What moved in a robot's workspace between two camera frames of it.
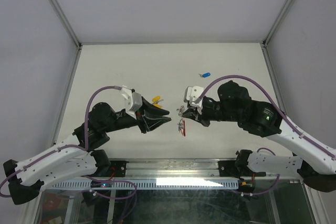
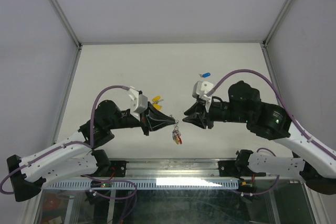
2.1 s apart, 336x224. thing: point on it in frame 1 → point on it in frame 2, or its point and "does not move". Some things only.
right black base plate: (229, 168) does not move
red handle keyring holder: (181, 127) → (176, 132)
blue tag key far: (205, 75) does not move
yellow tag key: (157, 99) does not move
